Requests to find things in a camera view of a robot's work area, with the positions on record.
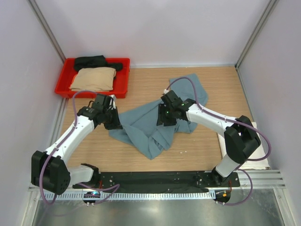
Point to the beige folded t-shirt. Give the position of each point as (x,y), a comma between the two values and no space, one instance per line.
(94,79)

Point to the white folded t-shirt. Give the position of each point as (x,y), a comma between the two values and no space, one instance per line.
(248,165)

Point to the slotted cable duct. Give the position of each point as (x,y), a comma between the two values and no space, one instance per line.
(89,195)

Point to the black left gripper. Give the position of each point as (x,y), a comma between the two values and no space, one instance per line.
(116,124)

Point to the black t-shirt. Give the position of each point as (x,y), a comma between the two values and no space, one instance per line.
(94,62)

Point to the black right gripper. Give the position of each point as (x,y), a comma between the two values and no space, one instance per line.
(162,119)

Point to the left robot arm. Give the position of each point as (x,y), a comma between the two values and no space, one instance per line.
(49,169)

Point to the red plastic bin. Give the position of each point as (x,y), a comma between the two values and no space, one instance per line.
(120,83)

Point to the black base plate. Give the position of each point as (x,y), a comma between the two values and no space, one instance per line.
(162,179)

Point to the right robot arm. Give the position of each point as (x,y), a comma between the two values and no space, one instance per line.
(240,138)

